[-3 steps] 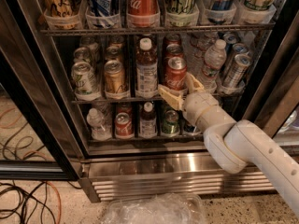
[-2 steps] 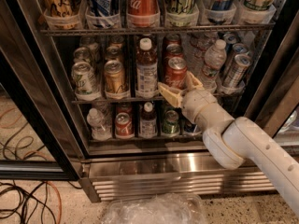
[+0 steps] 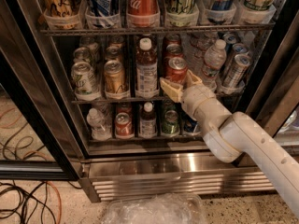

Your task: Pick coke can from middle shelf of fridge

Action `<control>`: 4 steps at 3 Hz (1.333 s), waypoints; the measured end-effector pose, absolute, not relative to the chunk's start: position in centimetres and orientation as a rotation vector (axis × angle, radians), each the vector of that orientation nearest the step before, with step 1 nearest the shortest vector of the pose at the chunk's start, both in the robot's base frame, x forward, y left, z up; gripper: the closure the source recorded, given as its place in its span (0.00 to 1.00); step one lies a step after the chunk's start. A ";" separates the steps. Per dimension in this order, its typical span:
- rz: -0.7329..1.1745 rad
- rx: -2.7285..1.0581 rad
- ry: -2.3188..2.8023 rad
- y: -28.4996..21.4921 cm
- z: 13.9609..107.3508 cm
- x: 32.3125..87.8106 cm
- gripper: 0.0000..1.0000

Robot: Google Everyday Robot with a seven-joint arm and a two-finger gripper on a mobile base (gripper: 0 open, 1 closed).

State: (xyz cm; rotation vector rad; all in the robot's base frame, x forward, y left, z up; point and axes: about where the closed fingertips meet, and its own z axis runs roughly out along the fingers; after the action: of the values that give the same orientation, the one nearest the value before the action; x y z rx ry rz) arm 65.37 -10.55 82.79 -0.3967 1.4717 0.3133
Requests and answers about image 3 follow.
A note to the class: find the clear water bottle rear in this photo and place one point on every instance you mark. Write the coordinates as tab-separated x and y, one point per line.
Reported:
200	42

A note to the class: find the gold can front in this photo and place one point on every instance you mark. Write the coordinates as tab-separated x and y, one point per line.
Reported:
116	86

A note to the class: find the red bull can top shelf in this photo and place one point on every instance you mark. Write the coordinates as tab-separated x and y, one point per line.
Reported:
219	11

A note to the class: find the brown tea bottle shelf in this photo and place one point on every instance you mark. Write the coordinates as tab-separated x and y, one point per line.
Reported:
147	124
146	69

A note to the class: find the water bottle bottom shelf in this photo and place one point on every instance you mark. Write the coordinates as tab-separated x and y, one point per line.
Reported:
101	130

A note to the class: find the fridge sliding glass door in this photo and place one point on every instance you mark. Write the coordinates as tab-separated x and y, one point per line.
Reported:
33	75

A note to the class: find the silver slim can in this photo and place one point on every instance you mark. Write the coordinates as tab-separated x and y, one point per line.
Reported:
237	48
230	39
239	66

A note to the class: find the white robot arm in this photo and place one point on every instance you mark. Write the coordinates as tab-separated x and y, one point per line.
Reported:
228	135

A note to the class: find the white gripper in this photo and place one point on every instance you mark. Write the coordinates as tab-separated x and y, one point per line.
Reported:
198	97

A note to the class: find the silver slim can front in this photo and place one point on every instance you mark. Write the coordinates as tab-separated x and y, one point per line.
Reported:
239	66

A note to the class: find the blue can bottom shelf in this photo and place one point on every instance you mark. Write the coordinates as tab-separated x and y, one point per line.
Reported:
190	126

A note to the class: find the brown tea bottle bottom shelf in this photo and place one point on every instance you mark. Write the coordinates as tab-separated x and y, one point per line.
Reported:
147	124

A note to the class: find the white green can rear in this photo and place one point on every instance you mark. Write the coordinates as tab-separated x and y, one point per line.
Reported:
91	43

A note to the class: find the gold can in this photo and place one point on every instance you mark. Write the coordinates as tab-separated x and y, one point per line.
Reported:
116	86
117	41
113	53

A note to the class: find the clear plastic bag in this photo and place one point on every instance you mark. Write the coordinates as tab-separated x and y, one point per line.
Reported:
169	208

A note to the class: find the right fridge glass door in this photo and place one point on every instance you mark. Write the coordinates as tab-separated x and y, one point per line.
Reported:
272	93

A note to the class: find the green lacroix can top shelf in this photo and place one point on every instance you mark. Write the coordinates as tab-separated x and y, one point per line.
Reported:
180	13

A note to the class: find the clear water bottle middle shelf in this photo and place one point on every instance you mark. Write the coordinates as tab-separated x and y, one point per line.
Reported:
214	59

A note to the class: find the red coke can top shelf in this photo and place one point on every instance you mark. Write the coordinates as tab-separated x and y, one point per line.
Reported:
141	12

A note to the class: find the stainless steel display fridge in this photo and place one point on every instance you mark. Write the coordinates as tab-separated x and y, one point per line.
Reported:
136	168

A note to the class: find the green can bottom shelf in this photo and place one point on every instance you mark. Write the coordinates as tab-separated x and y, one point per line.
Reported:
170	125

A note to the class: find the gold can rear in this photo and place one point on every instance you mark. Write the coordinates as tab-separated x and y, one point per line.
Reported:
117	41

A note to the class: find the silver slim can rear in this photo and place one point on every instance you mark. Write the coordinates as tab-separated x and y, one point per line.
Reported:
230	39

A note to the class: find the red coke can bottom shelf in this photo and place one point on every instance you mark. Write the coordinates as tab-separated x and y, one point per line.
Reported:
123	126

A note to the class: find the white green can front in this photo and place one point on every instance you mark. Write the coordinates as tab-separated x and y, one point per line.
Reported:
86	85

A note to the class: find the red coke can shelf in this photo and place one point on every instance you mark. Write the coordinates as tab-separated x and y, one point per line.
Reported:
141	12
123	126

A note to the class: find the brown tea bottle middle shelf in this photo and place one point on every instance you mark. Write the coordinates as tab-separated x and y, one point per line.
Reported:
146	69

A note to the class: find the white green can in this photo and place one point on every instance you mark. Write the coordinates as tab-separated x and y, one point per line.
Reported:
82	54
86	85
91	43

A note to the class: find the red coke can rear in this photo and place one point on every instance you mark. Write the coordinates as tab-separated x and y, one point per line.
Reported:
171	39

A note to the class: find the red coke can front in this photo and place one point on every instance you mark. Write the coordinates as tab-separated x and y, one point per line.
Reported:
176	70

